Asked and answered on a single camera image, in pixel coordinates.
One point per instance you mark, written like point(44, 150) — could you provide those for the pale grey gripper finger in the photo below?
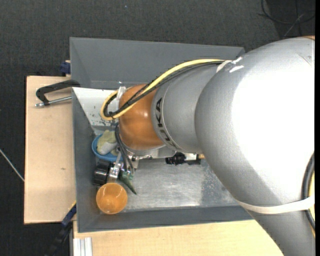
point(114, 173)

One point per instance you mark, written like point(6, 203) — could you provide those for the black ribbed knob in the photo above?
point(101, 173)

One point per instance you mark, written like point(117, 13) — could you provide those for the blue bowl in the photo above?
point(106, 157)

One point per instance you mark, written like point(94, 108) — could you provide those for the orange ball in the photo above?
point(111, 198)

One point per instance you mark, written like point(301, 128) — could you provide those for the pale yellow cloth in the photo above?
point(106, 143)

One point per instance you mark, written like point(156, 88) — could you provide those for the grey metal bin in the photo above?
point(165, 187)

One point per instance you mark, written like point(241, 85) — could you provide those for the pale cardboard board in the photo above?
point(47, 150)

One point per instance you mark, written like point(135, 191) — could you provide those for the black cylinder on white bracket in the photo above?
point(178, 159)

